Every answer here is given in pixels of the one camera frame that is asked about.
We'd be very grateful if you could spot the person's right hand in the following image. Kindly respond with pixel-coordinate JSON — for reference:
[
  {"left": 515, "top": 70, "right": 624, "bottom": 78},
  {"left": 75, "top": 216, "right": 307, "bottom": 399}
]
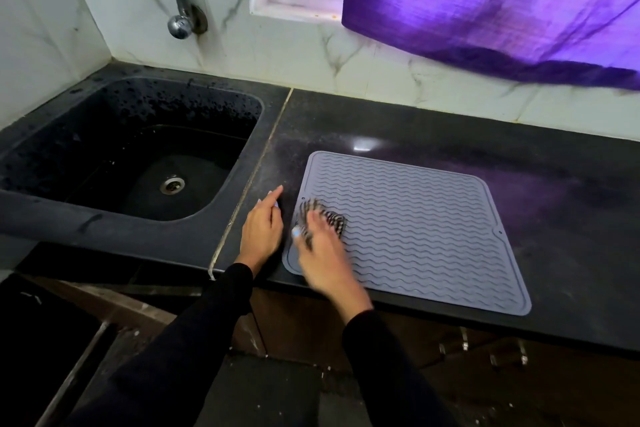
[{"left": 291, "top": 210, "right": 374, "bottom": 325}]

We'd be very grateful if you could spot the black granite sink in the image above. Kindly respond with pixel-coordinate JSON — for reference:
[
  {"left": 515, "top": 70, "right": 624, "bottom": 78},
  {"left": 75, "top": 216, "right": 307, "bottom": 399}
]
[{"left": 0, "top": 75, "right": 265, "bottom": 223}]

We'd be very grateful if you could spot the grey ribbed silicone mat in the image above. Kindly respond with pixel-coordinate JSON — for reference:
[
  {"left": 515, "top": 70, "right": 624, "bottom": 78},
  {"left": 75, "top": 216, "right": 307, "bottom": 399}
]
[{"left": 282, "top": 151, "right": 532, "bottom": 317}]

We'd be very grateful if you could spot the purple curtain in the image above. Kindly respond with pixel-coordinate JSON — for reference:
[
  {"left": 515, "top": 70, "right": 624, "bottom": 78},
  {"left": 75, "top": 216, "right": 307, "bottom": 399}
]
[{"left": 263, "top": 0, "right": 640, "bottom": 91}]

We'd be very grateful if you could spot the person's right forearm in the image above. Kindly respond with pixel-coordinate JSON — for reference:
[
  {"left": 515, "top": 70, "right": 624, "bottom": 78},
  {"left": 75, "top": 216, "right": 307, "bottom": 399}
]
[{"left": 342, "top": 309, "right": 458, "bottom": 427}]

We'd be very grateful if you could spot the person's left hand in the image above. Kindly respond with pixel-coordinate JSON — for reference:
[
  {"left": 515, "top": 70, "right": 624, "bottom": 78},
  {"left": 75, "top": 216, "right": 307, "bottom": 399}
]
[{"left": 235, "top": 185, "right": 285, "bottom": 278}]

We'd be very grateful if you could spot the steel wire scrubber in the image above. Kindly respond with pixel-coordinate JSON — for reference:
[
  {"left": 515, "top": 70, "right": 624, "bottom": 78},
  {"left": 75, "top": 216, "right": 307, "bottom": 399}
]
[{"left": 297, "top": 198, "right": 349, "bottom": 245}]

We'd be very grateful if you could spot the dark wooden cabinet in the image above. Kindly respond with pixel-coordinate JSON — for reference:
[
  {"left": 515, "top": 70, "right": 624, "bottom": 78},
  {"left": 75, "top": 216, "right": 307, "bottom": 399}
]
[{"left": 15, "top": 262, "right": 640, "bottom": 427}]

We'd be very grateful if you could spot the person's left forearm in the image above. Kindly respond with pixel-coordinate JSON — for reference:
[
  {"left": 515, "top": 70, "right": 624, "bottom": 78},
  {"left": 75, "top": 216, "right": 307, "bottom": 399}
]
[{"left": 65, "top": 263, "right": 255, "bottom": 427}]

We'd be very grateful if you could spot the steel cabinet handle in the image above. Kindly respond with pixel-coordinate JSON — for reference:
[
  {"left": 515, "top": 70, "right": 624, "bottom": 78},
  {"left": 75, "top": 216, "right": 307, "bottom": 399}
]
[
  {"left": 489, "top": 339, "right": 529, "bottom": 369},
  {"left": 438, "top": 327, "right": 471, "bottom": 357}
]

